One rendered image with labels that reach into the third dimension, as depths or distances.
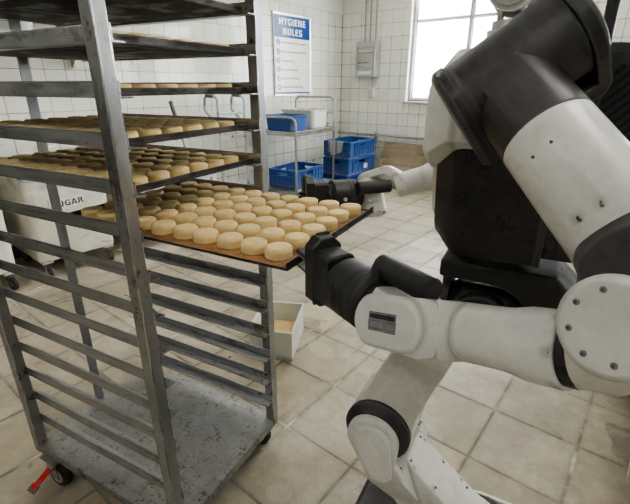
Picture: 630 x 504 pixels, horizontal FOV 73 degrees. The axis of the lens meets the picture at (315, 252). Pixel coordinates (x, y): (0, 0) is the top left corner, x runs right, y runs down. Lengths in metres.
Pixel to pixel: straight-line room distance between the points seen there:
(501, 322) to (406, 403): 0.51
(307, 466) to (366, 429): 0.74
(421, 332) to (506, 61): 0.28
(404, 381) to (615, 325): 0.59
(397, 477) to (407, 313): 0.58
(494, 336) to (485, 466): 1.33
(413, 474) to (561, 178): 0.78
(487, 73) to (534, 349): 0.27
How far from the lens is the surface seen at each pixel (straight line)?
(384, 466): 1.00
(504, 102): 0.46
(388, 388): 0.93
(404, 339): 0.49
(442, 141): 0.63
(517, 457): 1.84
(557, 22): 0.50
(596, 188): 0.41
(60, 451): 1.71
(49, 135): 1.06
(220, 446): 1.55
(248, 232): 0.85
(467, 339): 0.47
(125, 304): 1.04
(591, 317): 0.38
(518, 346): 0.44
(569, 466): 1.88
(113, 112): 0.86
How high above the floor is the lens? 1.24
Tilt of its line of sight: 21 degrees down
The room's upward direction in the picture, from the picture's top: straight up
